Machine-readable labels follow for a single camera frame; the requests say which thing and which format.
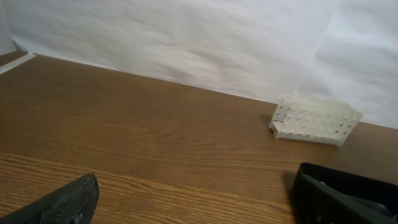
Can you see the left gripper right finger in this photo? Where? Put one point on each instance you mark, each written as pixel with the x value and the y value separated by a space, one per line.
pixel 326 205

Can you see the white test tube rack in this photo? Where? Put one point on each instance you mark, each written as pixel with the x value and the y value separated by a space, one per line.
pixel 314 123

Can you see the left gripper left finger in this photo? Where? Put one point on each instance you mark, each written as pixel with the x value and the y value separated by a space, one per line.
pixel 66 202

